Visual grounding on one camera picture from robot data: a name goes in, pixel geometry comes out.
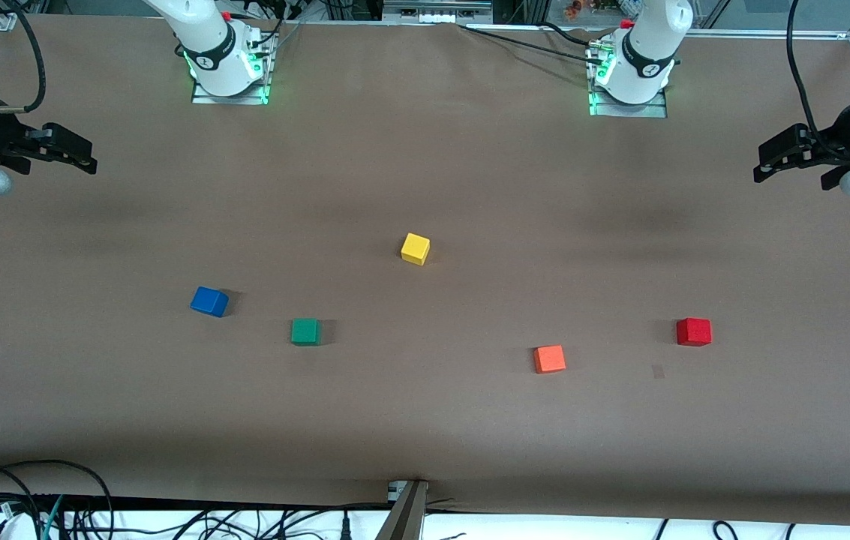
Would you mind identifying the red cube block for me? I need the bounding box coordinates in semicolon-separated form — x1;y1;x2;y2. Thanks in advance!
677;318;713;347

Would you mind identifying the blue cube block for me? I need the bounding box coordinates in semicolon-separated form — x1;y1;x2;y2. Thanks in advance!
190;286;230;318

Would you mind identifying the orange cube block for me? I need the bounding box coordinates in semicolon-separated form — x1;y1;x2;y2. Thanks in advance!
533;345;567;374

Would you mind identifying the yellow cube block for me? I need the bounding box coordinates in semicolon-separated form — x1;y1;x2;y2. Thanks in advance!
401;232;431;266

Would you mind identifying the grey power strip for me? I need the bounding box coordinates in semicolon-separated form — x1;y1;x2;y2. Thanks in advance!
383;0;494;25

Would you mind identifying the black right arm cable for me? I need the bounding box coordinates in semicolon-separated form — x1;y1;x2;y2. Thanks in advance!
0;0;47;115

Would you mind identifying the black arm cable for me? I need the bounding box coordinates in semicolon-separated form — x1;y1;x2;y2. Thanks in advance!
785;0;850;160
0;0;47;115

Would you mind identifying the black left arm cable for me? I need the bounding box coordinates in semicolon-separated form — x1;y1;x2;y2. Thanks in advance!
785;0;850;160

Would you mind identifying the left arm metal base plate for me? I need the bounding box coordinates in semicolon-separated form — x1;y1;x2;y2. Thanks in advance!
587;37;669;119

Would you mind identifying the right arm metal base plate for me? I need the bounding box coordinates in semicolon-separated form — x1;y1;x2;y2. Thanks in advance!
191;30;279;106

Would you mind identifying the black base power cable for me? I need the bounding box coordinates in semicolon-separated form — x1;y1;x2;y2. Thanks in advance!
458;21;607;65

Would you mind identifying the black looped cable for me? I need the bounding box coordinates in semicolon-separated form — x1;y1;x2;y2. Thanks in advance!
0;459;115;540

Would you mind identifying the teal cable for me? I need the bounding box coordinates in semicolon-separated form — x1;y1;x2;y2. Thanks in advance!
39;495;65;540

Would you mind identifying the aluminium camera post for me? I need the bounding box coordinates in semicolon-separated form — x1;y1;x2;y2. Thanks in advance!
375;480;430;540

